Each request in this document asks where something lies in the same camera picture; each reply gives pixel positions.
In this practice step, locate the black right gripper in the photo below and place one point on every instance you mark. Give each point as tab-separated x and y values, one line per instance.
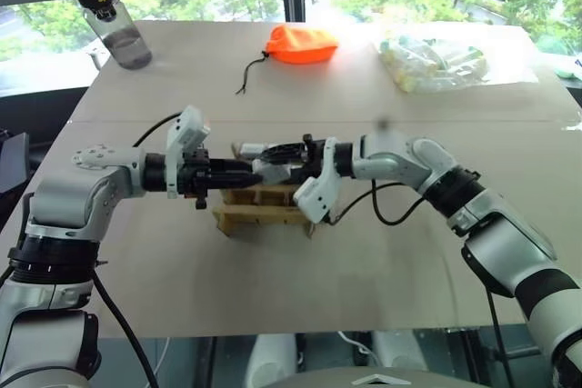
314	158

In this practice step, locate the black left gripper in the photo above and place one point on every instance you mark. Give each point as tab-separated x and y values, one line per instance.
197	174

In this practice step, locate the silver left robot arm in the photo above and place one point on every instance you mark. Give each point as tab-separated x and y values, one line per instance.
68	206

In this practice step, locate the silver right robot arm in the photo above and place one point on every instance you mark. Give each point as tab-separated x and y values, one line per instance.
495	229

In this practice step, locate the small wooden pallet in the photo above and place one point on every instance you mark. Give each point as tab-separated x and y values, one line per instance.
254	217

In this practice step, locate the clear water bottle black cap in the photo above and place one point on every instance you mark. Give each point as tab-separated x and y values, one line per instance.
123	38

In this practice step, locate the clear plastic bag of items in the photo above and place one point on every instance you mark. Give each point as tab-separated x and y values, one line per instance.
436	63

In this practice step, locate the white rounded shape under table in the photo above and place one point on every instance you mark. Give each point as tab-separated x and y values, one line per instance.
400	349
273	358

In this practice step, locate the dark monitor screen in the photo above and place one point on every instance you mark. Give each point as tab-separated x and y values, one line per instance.
13	163

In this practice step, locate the grey rounded shape with chevron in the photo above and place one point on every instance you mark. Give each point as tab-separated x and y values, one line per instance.
377	379

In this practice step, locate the small green object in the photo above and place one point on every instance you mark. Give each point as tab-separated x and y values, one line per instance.
567	73

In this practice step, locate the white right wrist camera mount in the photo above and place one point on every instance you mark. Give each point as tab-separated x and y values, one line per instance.
318	197

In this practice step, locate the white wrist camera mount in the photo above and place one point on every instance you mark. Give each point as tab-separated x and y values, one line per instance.
186	126
318	197

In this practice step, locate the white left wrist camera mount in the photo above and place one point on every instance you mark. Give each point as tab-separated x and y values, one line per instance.
186	126

